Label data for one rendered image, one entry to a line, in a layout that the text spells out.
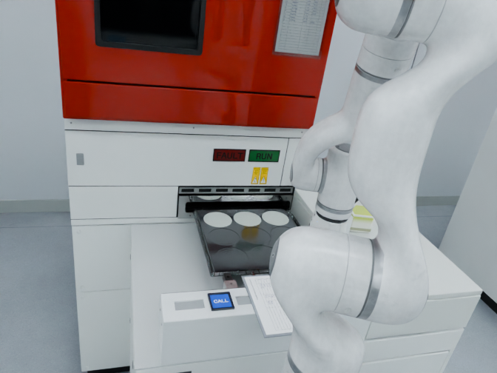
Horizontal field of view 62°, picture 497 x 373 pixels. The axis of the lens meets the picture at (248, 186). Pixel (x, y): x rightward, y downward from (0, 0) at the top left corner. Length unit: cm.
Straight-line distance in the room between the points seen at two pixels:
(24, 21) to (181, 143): 166
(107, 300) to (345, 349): 123
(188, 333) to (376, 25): 76
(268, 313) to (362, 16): 70
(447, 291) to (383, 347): 24
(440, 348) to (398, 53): 98
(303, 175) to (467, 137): 334
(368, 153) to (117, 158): 101
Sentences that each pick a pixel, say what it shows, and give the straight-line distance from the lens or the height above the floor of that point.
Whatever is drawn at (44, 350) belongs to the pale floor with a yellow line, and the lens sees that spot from 228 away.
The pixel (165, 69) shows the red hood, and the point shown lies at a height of 139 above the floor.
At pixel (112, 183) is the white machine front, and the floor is 98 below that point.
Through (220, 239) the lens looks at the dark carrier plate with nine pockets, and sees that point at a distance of 135.
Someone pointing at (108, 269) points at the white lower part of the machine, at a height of 62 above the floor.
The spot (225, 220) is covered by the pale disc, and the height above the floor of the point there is 90.
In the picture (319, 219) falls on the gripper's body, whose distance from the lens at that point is 97.
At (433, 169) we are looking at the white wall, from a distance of 407.
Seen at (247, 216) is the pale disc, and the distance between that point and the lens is 150.
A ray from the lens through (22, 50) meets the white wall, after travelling 291.
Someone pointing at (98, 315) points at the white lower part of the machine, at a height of 39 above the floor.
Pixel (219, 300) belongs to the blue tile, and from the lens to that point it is 103.
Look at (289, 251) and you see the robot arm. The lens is 60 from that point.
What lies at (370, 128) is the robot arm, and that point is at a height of 151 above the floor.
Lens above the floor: 166
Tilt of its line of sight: 26 degrees down
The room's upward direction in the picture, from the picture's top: 9 degrees clockwise
